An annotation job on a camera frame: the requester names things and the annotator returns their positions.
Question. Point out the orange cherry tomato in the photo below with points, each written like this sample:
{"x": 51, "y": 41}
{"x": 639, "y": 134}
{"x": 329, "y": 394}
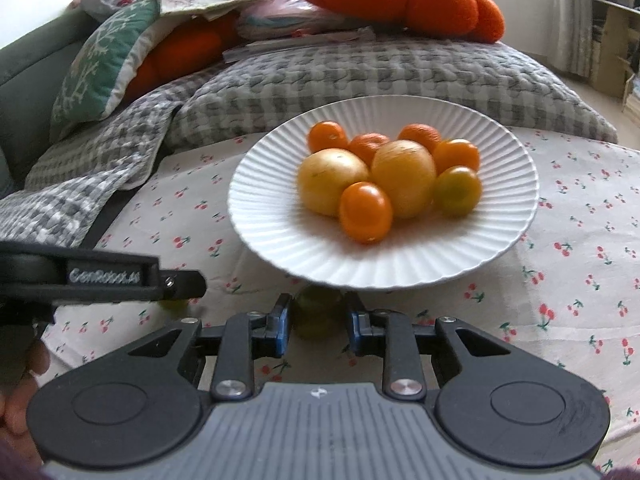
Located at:
{"x": 365, "y": 213}
{"x": 456, "y": 152}

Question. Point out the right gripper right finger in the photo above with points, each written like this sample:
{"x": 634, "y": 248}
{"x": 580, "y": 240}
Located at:
{"x": 390, "y": 336}

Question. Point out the wooden shelf desk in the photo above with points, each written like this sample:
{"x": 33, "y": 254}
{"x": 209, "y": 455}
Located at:
{"x": 615, "y": 52}

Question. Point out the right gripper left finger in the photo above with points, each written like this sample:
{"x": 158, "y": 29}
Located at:
{"x": 243, "y": 339}

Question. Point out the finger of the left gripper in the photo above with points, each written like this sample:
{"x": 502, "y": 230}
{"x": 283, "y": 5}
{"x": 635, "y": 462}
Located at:
{"x": 181, "y": 285}

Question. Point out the grey curtain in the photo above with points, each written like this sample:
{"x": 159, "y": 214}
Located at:
{"x": 571, "y": 37}

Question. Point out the large orange-yellow fruit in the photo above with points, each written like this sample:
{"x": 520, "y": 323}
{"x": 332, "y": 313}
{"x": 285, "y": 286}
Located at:
{"x": 406, "y": 172}

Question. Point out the large pale yellow fruit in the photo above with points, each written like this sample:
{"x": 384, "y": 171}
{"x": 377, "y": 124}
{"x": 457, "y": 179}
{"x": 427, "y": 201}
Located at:
{"x": 322, "y": 178}

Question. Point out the green white patterned pillow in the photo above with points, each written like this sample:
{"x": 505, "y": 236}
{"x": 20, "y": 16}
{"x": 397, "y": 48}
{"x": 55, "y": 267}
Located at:
{"x": 97, "y": 80}

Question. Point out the yellow-orange cherry tomato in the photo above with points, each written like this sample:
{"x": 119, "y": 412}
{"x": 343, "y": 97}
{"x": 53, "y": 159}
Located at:
{"x": 457, "y": 191}

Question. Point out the red orange cushion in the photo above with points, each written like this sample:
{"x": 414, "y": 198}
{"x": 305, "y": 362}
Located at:
{"x": 189, "y": 48}

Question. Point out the white ribbed plate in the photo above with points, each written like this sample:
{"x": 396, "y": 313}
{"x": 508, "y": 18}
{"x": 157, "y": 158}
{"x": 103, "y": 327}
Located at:
{"x": 271, "y": 220}

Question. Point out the grey checked quilt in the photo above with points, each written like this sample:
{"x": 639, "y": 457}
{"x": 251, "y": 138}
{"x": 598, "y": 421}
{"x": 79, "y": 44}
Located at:
{"x": 72, "y": 181}

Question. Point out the dark green sofa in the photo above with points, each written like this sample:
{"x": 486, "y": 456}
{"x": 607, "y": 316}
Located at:
{"x": 32, "y": 71}

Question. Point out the pink folded cloth stack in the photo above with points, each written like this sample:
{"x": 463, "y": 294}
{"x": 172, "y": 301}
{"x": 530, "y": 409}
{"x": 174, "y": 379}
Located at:
{"x": 272, "y": 19}

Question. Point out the person's left hand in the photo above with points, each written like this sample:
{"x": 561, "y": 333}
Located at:
{"x": 14, "y": 432}

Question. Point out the mandarin orange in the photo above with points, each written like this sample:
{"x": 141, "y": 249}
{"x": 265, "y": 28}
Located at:
{"x": 366, "y": 145}
{"x": 426, "y": 135}

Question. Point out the small orange tomato back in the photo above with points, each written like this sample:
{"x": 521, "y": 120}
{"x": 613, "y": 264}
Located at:
{"x": 325, "y": 135}

